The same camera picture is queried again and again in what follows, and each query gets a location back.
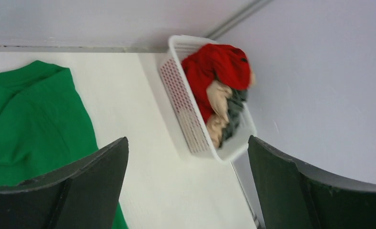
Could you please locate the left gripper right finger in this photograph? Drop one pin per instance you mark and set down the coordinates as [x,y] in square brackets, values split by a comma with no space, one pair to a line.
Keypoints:
[296,195]

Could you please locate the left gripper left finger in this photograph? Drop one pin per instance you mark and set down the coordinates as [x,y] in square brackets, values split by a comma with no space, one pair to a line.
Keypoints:
[81,195]

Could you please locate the green t-shirt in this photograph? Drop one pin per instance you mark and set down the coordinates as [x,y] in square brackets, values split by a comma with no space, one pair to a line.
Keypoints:
[43,125]

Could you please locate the grey t-shirt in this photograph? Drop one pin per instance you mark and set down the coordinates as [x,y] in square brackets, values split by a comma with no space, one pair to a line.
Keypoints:
[235,107]

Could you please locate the beige t-shirt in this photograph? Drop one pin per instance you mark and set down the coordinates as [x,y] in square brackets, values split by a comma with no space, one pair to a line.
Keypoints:
[217,93]

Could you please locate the white plastic laundry basket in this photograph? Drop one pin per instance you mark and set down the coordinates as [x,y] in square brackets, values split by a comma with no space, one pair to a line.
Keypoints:
[186,109]

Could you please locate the red t-shirt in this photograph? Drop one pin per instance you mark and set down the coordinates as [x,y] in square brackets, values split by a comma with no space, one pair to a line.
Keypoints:
[225,63]

